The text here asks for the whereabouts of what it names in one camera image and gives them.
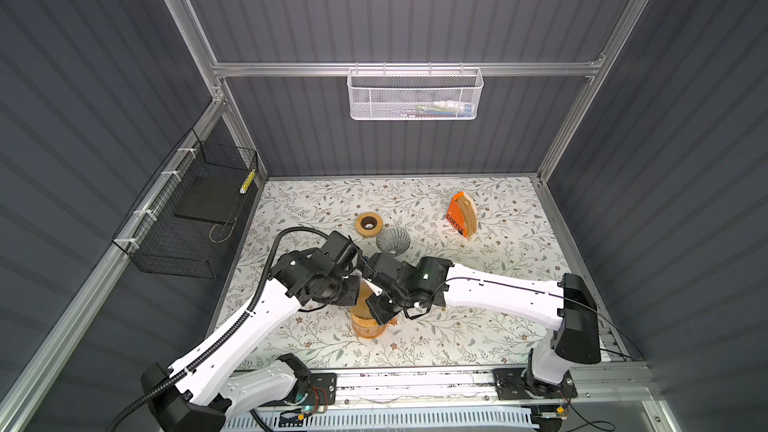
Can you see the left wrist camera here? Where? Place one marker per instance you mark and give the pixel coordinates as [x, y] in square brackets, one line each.
[341, 250]

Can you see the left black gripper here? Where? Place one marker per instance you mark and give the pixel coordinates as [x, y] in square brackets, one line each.
[351, 296]

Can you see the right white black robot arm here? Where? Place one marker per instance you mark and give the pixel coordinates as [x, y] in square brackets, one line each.
[564, 307]

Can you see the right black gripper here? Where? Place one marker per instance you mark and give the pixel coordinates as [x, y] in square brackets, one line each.
[379, 314]

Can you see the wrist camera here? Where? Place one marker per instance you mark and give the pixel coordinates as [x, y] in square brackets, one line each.
[383, 270]
[341, 250]

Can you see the white wire wall basket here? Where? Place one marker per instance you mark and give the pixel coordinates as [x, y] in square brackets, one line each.
[380, 93]

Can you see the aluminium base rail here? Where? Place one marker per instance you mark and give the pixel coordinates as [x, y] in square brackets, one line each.
[479, 385]

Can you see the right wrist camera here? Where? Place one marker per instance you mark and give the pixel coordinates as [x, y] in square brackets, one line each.
[383, 270]

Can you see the orange coffee filter holder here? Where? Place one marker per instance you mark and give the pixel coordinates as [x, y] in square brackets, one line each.
[462, 215]

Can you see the tubes in white basket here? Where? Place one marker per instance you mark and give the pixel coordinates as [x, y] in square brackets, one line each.
[450, 108]

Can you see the grey glass dripper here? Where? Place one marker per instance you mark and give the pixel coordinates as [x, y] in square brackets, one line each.
[393, 241]

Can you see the black foam pad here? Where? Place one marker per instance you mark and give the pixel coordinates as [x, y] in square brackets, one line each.
[210, 200]

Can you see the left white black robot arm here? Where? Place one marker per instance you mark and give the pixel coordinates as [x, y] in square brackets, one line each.
[240, 330]

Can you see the floral table mat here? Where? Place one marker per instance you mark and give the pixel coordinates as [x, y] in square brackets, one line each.
[514, 238]

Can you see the black wire side basket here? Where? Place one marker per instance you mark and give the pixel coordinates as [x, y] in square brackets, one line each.
[188, 222]

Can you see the yellow marker pen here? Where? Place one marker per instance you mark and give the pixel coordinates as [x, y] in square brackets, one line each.
[247, 182]

